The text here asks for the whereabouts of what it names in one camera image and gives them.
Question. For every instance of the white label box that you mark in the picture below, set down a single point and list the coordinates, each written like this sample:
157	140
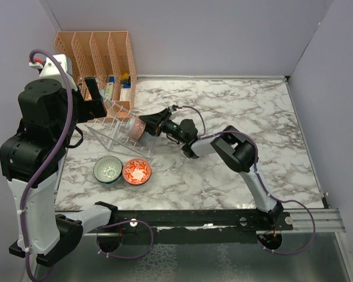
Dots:
125	94

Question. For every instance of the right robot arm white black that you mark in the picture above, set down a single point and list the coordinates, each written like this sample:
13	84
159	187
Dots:
237	150

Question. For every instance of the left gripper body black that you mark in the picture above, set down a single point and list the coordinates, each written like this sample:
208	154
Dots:
86	110

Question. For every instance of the white wire dish rack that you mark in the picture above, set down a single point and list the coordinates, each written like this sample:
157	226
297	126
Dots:
110	132

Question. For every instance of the orange floral bowl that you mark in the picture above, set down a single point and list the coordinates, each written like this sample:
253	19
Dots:
137	171

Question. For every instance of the orange plastic desk organizer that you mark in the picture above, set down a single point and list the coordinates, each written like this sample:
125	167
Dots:
100	54

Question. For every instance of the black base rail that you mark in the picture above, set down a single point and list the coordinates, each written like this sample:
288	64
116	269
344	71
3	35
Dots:
142	227

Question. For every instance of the green patterned bowl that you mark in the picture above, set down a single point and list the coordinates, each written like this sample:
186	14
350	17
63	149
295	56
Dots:
108	169

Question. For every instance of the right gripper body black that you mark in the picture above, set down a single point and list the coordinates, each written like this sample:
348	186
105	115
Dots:
169	127

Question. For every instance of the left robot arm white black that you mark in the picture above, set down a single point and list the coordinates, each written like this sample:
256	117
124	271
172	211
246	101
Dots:
32	179

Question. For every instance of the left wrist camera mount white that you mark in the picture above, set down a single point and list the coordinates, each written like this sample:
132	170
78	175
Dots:
48	70

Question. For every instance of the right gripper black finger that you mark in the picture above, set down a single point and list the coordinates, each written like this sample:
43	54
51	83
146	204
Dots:
153	129
156	118

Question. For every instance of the green white box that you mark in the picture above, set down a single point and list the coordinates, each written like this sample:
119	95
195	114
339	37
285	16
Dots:
109	90

